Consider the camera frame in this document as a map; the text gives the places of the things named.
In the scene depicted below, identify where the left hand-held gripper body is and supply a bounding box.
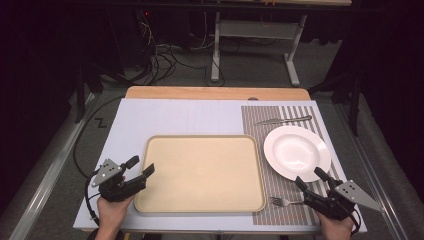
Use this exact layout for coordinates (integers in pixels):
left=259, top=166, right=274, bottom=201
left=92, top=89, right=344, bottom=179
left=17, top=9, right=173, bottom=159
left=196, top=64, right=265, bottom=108
left=90, top=158, right=148, bottom=203

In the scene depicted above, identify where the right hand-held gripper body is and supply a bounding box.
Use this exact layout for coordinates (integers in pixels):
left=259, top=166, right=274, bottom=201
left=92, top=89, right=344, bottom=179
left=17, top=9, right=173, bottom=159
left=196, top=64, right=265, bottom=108
left=301, top=179, right=384, bottom=222

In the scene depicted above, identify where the silver fork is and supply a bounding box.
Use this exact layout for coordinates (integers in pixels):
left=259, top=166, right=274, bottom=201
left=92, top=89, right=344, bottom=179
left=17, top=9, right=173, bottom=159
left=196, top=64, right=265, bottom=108
left=270, top=196, right=306, bottom=208

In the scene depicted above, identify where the white round plate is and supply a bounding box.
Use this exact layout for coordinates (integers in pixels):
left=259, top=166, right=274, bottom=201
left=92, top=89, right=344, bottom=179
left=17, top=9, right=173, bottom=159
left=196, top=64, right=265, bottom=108
left=263, top=125, right=332, bottom=183

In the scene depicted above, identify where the beige plastic tray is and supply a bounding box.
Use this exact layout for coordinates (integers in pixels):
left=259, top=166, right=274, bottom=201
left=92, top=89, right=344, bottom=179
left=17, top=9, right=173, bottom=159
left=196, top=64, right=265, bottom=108
left=133, top=134, right=267, bottom=214

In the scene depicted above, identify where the silver table knife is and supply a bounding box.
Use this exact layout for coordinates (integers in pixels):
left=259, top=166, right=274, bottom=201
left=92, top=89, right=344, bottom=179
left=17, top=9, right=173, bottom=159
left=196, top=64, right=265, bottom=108
left=254, top=114, right=313, bottom=127

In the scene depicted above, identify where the person's right hand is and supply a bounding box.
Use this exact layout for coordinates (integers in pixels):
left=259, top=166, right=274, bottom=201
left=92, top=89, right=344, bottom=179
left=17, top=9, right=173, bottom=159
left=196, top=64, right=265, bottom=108
left=316, top=209, right=356, bottom=234

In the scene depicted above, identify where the person's left hand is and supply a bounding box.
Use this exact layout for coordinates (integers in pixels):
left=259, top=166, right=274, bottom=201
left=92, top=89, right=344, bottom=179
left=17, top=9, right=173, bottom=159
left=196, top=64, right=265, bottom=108
left=96, top=194, right=136, bottom=231

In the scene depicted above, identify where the white table cover board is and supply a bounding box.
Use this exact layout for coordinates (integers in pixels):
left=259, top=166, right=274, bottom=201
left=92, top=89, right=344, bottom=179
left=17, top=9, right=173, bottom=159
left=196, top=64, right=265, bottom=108
left=72, top=97, right=368, bottom=234

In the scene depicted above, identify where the black metal stand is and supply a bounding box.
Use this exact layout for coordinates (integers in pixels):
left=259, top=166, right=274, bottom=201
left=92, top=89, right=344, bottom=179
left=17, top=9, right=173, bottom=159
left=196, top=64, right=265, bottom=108
left=73, top=63, right=105, bottom=124
left=308, top=71, right=364, bottom=138

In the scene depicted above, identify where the brown striped woven placemat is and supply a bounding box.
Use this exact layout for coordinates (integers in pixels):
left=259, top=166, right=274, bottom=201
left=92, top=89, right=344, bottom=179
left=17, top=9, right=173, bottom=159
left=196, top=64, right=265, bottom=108
left=240, top=104, right=359, bottom=227

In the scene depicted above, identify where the light wooden table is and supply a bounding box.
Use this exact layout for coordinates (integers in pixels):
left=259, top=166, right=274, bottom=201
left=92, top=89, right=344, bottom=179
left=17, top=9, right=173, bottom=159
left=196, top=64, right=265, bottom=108
left=124, top=85, right=312, bottom=102

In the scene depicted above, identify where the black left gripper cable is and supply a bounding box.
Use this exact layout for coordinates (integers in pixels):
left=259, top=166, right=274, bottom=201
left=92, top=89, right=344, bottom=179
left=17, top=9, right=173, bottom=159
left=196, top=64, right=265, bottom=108
left=84, top=168, right=103, bottom=228

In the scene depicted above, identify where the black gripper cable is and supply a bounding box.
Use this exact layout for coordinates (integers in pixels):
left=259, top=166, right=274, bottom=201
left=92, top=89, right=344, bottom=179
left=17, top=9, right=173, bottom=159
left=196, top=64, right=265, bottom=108
left=84, top=168, right=103, bottom=228
left=348, top=208, right=363, bottom=236

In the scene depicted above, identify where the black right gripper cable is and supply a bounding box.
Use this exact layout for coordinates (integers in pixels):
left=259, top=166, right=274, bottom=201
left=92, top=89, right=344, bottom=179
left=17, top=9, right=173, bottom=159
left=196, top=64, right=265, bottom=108
left=348, top=208, right=363, bottom=236

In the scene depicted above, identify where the aluminium floor rail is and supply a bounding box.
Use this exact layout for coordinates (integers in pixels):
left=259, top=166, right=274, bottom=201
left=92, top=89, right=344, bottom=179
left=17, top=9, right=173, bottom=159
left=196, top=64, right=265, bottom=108
left=334, top=103, right=409, bottom=240
left=8, top=93, right=96, bottom=240

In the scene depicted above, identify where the long black floor cable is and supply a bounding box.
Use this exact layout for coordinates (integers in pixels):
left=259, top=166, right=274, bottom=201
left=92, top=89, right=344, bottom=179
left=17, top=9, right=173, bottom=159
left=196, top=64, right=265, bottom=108
left=72, top=95, right=126, bottom=179

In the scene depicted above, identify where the tangle of floor cables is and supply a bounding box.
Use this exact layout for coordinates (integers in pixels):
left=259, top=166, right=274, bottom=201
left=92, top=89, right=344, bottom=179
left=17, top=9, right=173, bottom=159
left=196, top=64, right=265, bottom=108
left=133, top=9, right=228, bottom=88

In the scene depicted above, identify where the white metal desk frame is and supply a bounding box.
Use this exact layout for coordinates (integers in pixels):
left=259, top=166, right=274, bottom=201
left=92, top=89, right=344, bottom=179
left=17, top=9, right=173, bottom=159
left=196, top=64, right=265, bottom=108
left=210, top=11, right=308, bottom=88

